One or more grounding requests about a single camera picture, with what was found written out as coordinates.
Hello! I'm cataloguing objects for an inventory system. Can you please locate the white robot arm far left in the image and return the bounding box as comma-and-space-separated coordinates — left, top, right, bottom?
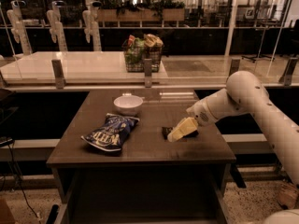
4, 6, 163, 138

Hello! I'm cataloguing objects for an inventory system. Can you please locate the black rxbar chocolate bar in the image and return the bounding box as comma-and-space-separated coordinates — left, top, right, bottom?
162, 127, 199, 140

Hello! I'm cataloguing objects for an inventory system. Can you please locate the white ceramic bowl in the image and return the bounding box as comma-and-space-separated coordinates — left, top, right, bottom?
114, 95, 143, 116

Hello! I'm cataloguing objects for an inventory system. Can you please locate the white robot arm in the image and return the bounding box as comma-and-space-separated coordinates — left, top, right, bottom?
187, 71, 299, 199

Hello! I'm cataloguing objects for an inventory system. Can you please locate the white robot arm middle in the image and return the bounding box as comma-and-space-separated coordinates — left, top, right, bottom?
46, 1, 67, 51

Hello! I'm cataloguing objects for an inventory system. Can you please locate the wire basket of snacks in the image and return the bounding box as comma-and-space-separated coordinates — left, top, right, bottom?
122, 34, 164, 73

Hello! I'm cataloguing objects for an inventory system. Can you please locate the dark equipment at left edge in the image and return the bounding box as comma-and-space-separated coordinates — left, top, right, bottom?
0, 88, 18, 147

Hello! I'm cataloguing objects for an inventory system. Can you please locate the metal glass clamp left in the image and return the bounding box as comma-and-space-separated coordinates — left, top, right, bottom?
51, 60, 65, 89

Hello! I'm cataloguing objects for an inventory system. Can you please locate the blue chip bag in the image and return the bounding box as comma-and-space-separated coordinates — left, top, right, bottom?
81, 113, 139, 152

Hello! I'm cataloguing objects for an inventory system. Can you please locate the metal glass clamp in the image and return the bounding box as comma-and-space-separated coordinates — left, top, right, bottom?
51, 60, 65, 89
229, 59, 240, 75
144, 59, 152, 88
278, 58, 298, 86

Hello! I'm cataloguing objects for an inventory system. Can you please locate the metal glass clamp far right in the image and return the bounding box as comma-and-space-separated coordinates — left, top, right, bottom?
278, 58, 298, 86

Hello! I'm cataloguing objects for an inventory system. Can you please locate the metal glass clamp centre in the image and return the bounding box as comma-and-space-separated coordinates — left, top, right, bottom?
144, 59, 152, 88

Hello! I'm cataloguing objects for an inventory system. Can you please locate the brown drawer cabinet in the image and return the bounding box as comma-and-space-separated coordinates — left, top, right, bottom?
46, 89, 237, 224

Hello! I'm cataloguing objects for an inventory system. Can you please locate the wooden planter with plants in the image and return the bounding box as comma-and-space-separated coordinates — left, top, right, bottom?
93, 0, 185, 26

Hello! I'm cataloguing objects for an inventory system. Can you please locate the open top drawer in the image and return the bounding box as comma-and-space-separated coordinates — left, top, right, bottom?
54, 166, 233, 224

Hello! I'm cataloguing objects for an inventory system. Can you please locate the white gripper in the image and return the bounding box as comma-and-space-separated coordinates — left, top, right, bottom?
167, 98, 218, 142

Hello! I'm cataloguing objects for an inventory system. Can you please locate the black cable on floor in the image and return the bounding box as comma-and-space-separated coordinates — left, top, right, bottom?
0, 143, 43, 222

